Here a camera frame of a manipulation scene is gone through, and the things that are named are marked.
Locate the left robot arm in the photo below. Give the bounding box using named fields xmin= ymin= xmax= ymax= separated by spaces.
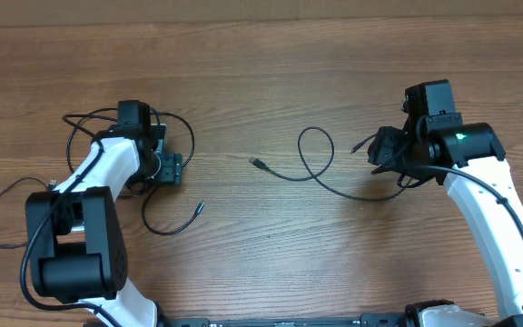
xmin=20 ymin=100 xmax=183 ymax=326

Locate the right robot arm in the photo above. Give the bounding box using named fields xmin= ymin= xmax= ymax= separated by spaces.
xmin=368 ymin=80 xmax=523 ymax=326

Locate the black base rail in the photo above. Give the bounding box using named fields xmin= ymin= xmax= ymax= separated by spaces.
xmin=166 ymin=312 xmax=419 ymax=327

